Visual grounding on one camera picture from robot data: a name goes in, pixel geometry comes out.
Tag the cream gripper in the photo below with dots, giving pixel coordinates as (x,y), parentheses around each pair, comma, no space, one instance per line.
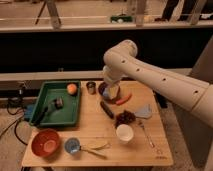
(113,91)

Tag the orange apple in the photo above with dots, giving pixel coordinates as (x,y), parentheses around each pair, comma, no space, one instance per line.
(72,89)

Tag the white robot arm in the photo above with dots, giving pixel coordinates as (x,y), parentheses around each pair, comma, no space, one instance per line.
(191,93)

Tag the purple bowl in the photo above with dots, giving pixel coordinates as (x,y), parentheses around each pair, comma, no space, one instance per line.
(103,86)

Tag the red bowl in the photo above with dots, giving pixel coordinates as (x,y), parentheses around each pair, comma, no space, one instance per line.
(45,143)

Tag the blue sponge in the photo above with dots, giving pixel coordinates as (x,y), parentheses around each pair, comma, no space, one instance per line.
(105,94)

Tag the orange carrot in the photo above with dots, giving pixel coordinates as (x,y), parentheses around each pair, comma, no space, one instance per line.
(123,99)

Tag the dark green cucumber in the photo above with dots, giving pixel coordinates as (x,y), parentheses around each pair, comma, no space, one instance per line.
(107,109)

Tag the small metal cup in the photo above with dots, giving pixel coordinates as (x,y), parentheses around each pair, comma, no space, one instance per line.
(91,87)

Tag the dark grape bunch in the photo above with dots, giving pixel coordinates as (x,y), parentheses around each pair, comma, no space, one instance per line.
(126,117)

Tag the grey cloth piece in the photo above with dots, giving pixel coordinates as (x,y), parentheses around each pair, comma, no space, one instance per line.
(145,112)

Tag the white cup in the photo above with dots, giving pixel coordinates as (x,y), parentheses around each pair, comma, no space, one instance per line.
(124,133)

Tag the green plastic tray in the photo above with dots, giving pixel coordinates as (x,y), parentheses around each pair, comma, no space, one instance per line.
(68,115)

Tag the black dish brush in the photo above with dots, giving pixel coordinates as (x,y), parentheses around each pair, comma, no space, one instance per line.
(52,106)

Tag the silver fork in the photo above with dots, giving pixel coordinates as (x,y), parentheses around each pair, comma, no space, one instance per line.
(140,123)

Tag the blue measuring cup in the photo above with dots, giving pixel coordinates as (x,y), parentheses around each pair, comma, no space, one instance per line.
(73,147)

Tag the green object on ledge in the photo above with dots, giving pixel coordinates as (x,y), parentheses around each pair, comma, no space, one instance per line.
(120,18)

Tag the blue power box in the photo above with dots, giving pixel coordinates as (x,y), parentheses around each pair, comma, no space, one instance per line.
(28,112)

